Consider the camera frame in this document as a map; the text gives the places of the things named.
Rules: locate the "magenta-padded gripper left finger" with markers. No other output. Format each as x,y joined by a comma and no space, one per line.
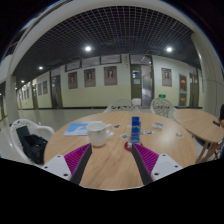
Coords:
76,158

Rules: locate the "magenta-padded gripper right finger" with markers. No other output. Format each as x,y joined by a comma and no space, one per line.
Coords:
147,159

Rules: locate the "flat round red coaster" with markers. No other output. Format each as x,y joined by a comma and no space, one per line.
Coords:
128,146

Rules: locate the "small printed card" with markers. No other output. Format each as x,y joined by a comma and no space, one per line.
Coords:
148,132
124,136
116,126
158,125

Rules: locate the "blue and white booklet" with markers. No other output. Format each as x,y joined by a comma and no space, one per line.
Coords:
76,128

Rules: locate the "blue drink bottle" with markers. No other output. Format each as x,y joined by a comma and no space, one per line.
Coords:
135,130

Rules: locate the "white ceramic mug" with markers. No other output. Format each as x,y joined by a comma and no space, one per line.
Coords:
97,133

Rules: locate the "black bag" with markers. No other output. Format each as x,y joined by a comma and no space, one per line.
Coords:
35,148

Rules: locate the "white plastic lattice chair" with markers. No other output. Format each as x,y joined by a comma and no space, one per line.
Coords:
38,130
118,105
161,106

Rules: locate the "round wooden table with legs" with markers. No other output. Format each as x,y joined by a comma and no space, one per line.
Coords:
196,123

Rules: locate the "green exit sign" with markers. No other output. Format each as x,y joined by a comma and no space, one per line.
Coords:
162,96

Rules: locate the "grey door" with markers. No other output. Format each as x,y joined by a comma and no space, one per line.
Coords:
146,86

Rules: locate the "person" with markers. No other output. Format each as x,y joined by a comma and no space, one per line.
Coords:
222,115

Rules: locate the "round ceiling lights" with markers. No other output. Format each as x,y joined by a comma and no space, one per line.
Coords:
88,48

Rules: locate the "framed wall portraits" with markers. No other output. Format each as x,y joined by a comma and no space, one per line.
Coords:
110,75

